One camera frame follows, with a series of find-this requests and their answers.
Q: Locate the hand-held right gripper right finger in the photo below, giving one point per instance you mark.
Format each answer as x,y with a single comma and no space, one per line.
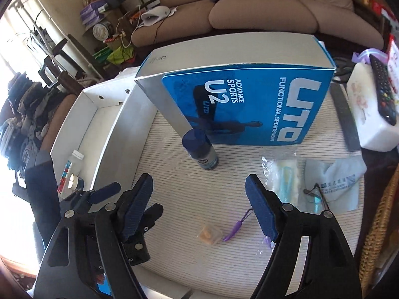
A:
261,208

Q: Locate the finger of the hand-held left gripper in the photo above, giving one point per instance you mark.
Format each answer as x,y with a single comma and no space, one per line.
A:
106,191
152,213

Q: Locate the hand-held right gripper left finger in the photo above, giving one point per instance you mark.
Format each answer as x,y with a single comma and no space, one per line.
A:
137,207

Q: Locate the purple eyelash curler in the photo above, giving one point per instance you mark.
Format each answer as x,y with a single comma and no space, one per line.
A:
235,229

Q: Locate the clear packet with teal item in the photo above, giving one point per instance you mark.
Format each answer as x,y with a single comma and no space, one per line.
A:
286,174

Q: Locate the brown-framed eyeglasses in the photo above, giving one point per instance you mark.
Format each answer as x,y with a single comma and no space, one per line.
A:
314,190

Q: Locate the white cardboard box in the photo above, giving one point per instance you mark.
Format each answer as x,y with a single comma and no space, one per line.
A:
93,124

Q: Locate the white bottle colourful label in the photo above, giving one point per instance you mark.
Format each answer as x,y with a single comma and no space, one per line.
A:
64,179

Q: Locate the gold-lidded jar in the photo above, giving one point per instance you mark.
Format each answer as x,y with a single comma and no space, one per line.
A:
74,182

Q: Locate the small white bottle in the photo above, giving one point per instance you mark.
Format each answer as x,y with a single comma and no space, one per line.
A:
77,162

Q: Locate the small clear box orange earplugs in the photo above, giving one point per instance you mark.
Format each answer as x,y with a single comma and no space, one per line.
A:
209,233

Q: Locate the brown armchair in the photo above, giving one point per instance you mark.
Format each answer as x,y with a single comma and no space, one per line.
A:
57,121

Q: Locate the pile of clothes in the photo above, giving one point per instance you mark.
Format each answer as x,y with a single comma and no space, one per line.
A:
28,115

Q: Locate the blue-capped spray bottle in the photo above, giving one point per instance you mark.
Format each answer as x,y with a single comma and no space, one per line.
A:
199,149

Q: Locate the pale blue flat pouch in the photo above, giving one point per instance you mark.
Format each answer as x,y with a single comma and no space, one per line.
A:
339,180

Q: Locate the blue and silver printed box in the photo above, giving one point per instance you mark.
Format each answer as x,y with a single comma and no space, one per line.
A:
246,106

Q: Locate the wicker basket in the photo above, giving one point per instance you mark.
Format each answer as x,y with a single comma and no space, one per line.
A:
380,224

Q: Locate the grey metal ruler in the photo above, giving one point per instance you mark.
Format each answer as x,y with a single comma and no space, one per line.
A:
344,115

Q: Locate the dark wooden chair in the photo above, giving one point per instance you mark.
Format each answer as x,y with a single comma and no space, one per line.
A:
62,59

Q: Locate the green bag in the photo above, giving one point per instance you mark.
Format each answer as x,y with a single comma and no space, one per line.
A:
120,54

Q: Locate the white tissue box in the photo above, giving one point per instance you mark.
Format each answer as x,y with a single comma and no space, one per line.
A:
364,106

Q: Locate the white clothes rack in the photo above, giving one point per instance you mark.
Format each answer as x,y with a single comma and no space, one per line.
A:
46,37

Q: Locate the round printed tin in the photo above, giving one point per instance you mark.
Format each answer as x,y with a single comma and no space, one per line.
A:
102,31

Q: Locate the black remote control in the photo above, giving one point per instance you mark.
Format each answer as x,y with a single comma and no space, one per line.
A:
385,90

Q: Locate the blue toothbrush packet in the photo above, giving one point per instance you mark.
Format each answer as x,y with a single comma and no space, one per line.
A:
322,44

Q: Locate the stack of purple boxes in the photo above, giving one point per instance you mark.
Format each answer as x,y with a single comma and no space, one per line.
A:
93,12

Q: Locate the white handheld appliance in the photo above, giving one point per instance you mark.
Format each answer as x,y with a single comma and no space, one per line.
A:
156,15

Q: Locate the purple ribbon bag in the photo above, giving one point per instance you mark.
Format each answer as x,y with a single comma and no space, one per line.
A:
366,55

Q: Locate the beige sofa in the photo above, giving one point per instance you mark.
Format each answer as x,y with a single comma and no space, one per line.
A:
249,15

